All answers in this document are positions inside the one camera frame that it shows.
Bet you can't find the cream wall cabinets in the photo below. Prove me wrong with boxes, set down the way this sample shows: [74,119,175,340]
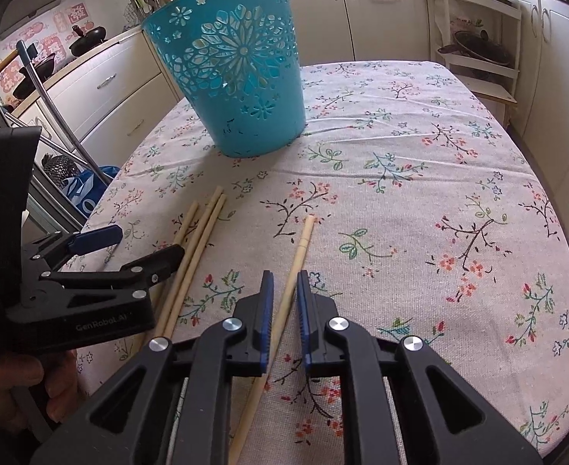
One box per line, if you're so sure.
[284,0,433,66]

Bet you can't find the black wok with lid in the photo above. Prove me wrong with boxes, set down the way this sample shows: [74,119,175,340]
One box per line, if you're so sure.
[69,24,108,56]

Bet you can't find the teal cut-out plastic basket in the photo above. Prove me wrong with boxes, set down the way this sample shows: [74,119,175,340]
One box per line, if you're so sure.
[141,0,308,158]

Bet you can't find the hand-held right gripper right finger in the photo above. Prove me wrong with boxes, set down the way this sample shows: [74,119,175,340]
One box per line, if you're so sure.
[297,269,544,465]

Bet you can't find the white shelf rack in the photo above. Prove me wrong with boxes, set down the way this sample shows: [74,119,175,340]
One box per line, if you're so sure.
[427,0,522,129]

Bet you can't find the cream counter cabinet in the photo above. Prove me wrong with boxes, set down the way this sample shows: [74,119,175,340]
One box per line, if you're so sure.
[10,29,179,170]

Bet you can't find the cream drawer cabinet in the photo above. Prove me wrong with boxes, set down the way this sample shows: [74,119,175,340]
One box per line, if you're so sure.
[507,0,569,253]

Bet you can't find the blue and white bag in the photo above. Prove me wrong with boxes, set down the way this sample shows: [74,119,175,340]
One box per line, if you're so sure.
[64,165,121,219]

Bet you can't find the floral tablecloth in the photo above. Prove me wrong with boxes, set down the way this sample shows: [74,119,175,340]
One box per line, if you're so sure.
[74,60,569,465]

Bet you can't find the person's left hand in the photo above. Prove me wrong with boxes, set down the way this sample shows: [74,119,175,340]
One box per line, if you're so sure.
[0,348,79,434]

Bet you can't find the dark pan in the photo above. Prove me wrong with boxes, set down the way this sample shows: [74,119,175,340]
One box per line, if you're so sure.
[437,29,513,66]

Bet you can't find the dark textured object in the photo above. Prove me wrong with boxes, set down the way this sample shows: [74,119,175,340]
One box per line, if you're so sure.
[42,152,79,189]

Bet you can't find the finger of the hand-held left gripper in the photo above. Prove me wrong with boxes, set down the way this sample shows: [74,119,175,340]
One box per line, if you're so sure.
[28,225,123,272]
[42,245,186,300]

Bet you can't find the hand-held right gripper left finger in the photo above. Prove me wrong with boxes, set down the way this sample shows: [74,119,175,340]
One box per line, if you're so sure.
[30,270,276,465]

